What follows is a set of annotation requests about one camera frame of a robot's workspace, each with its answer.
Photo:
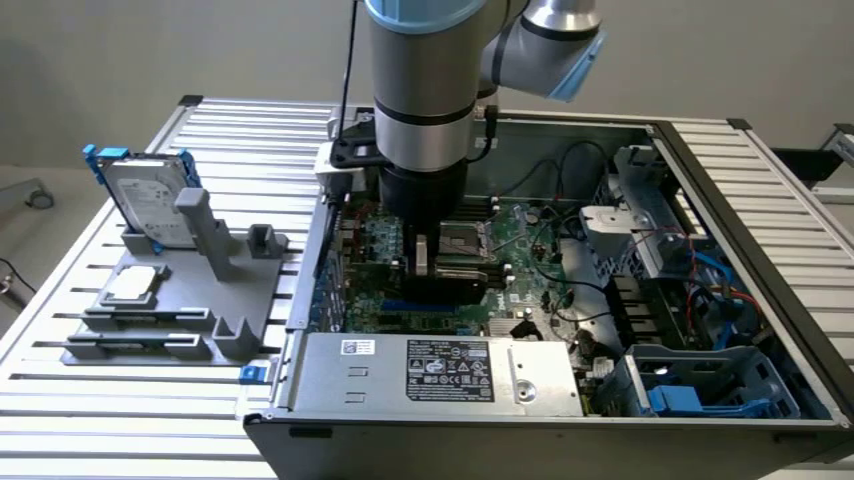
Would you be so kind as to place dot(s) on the silver CPU chip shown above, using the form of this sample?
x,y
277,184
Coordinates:
x,y
136,284

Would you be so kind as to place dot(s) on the blue plastic disk bay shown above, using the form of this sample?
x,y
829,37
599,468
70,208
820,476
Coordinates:
x,y
708,385

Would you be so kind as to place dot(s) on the blue expansion slot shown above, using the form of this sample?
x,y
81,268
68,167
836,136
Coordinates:
x,y
428,307

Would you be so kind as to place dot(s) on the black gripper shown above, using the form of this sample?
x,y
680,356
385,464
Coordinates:
x,y
424,197

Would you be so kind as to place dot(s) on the silver power supply unit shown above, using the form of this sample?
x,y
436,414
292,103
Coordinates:
x,y
374,380

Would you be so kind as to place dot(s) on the silver metal drive cage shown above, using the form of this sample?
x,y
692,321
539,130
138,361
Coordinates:
x,y
635,220

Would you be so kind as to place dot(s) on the caster wheel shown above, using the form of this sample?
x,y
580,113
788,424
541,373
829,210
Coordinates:
x,y
39,196

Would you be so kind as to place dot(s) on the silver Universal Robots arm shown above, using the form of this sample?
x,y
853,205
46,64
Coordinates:
x,y
421,75

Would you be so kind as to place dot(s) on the hard disk with blue bracket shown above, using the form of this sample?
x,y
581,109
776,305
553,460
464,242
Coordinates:
x,y
148,200

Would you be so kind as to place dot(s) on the aluminium profile frame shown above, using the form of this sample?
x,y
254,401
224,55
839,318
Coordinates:
x,y
824,160

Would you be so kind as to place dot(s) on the silver chipset heatsink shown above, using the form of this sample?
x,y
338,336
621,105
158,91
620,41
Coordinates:
x,y
509,328

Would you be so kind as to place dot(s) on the CPU socket with metal frame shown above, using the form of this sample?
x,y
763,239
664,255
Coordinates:
x,y
468,242

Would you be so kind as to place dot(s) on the wrist camera with black bracket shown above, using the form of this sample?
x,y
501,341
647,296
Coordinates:
x,y
348,152

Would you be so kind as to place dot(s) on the green motherboard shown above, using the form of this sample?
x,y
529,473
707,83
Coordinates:
x,y
528,260

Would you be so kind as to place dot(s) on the small blue plastic clip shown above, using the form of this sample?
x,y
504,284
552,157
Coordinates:
x,y
253,374

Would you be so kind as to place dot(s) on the open black PC case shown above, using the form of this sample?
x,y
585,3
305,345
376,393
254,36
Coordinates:
x,y
601,445

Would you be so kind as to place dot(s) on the grey parts rack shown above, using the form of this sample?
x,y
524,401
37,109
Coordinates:
x,y
194,300

